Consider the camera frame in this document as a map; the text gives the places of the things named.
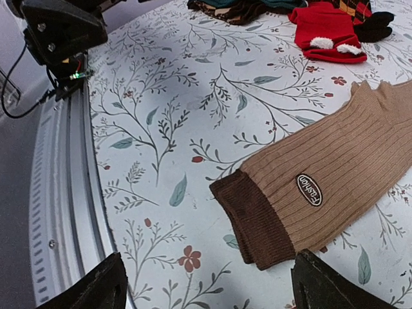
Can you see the tan ribbed sock brown cuff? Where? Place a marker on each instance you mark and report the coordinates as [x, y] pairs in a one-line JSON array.
[[302, 191]]

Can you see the floral patterned table mat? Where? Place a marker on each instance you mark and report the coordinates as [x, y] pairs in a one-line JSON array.
[[179, 100]]

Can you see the argyle brown orange sock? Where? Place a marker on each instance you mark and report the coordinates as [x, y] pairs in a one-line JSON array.
[[243, 12]]

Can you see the black sock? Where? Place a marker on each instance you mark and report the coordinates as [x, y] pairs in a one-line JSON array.
[[375, 28]]

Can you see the red sock white trim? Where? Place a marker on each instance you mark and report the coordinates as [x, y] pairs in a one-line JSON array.
[[325, 33]]

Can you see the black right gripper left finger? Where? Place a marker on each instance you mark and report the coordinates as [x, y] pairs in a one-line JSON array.
[[103, 287]]

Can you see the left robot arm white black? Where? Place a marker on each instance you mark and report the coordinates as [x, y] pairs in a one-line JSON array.
[[57, 35]]

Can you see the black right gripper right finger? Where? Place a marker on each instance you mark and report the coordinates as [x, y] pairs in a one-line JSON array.
[[317, 285]]

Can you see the aluminium front rail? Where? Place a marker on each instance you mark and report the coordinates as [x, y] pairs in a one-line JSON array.
[[67, 232]]

